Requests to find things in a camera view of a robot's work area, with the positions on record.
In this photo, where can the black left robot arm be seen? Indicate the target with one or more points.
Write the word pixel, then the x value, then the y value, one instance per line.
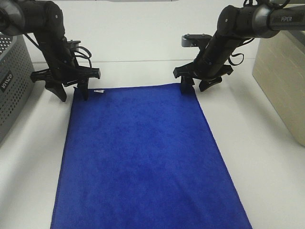
pixel 44 19

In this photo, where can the beige plastic storage bin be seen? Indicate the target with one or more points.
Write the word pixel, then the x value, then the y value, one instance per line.
pixel 279 69

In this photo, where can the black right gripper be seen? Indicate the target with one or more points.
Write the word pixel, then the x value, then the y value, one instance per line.
pixel 209 67

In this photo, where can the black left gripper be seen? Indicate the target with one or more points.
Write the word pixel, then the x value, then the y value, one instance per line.
pixel 72 69

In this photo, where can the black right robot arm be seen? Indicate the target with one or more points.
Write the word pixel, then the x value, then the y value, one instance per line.
pixel 235 27

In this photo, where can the blue microfiber towel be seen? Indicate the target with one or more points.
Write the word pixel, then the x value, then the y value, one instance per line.
pixel 143 158

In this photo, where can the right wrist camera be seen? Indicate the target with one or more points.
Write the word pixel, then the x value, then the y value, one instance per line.
pixel 195 40

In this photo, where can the grey perforated laundry basket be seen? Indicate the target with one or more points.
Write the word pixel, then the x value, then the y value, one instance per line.
pixel 15 83

